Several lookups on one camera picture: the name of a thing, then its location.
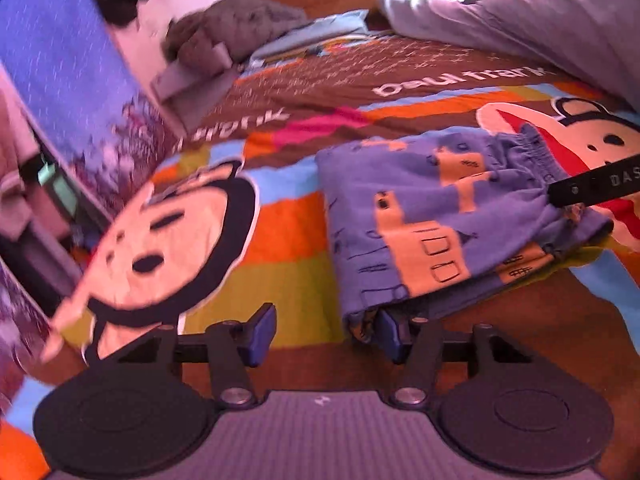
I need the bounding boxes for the colourful cartoon bed cover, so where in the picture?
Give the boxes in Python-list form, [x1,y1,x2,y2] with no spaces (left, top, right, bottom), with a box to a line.
[1,35,639,479]

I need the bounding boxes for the grey bedside box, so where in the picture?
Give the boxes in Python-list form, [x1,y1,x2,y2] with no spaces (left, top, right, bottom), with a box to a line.
[151,44,233,103]

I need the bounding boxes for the light blue pillow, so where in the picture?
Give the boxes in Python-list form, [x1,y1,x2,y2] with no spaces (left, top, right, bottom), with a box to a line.
[250,9,369,62]

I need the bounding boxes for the blue dotted curtain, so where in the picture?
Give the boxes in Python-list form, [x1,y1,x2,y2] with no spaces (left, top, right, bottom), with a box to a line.
[1,0,176,217]

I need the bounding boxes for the purple cartoon print pants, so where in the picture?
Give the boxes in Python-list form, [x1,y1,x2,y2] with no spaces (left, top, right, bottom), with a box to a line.
[316,124,613,342]

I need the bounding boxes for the lilac duvet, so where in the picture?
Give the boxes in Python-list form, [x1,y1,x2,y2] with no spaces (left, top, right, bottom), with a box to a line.
[378,0,639,108]

